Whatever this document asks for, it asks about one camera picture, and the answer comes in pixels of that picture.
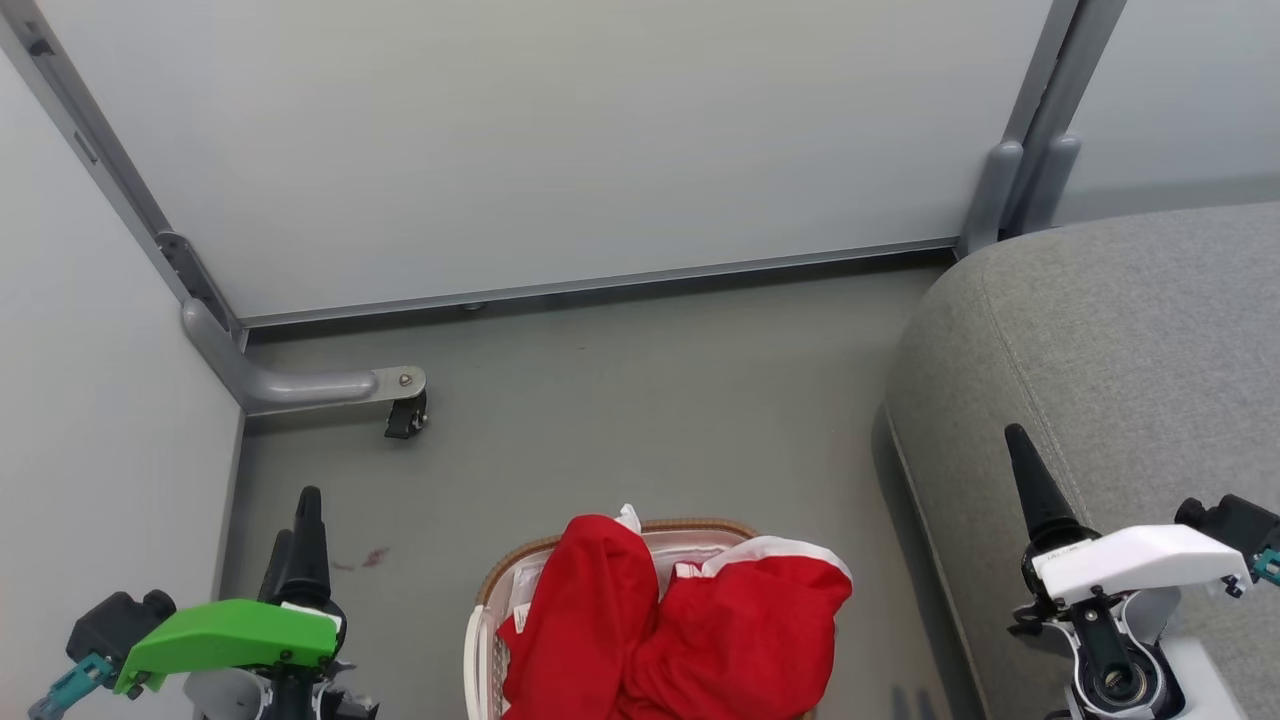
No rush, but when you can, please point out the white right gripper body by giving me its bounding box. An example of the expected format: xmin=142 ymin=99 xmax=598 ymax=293
xmin=1008 ymin=524 xmax=1253 ymax=720

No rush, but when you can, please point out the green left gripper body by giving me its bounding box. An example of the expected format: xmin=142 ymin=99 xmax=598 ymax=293
xmin=113 ymin=598 xmax=379 ymax=720

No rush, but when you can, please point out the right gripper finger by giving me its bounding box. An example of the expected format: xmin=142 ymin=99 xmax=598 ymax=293
xmin=1004 ymin=423 xmax=1102 ymax=572

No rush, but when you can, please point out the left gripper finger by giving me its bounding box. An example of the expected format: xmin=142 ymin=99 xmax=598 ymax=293
xmin=272 ymin=486 xmax=347 ymax=617
xmin=258 ymin=529 xmax=293 ymax=602

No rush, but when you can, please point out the red sports jersey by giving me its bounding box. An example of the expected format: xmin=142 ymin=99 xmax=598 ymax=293
xmin=497 ymin=514 xmax=854 ymax=720

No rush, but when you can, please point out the grey fabric sofa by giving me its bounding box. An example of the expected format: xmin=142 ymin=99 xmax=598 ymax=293
xmin=883 ymin=201 xmax=1280 ymax=720

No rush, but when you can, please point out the black caster wheel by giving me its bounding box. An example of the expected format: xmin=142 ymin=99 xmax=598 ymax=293
xmin=384 ymin=391 xmax=430 ymax=441

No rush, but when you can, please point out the white wicker-rimmed laundry basket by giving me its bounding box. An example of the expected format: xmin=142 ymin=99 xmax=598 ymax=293
xmin=463 ymin=517 xmax=816 ymax=720

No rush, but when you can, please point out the white cloth in basket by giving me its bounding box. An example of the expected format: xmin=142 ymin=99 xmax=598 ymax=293
xmin=510 ymin=503 xmax=736 ymax=636

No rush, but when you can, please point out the grey partition foot bracket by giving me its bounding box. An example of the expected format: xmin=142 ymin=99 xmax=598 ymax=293
xmin=180 ymin=297 xmax=428 ymax=417

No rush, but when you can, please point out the left cable with teal plug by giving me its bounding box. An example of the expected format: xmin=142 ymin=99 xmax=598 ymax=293
xmin=27 ymin=653 xmax=118 ymax=720

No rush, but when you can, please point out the grey partition frame post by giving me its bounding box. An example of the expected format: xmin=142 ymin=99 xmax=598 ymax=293
xmin=955 ymin=0 xmax=1083 ymax=260
xmin=1015 ymin=0 xmax=1129 ymax=237
xmin=0 ymin=0 xmax=247 ymax=353

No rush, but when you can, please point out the grey partition bottom rail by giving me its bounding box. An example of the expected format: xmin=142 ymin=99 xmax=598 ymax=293
xmin=240 ymin=236 xmax=963 ymax=330

